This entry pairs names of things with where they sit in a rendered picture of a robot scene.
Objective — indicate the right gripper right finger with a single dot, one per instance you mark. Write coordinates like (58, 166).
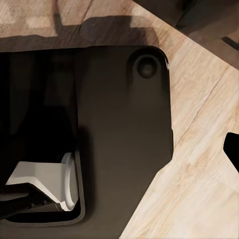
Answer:
(231, 148)

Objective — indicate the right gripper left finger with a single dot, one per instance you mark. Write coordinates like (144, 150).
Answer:
(12, 148)

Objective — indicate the oven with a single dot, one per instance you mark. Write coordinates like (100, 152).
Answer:
(215, 25)

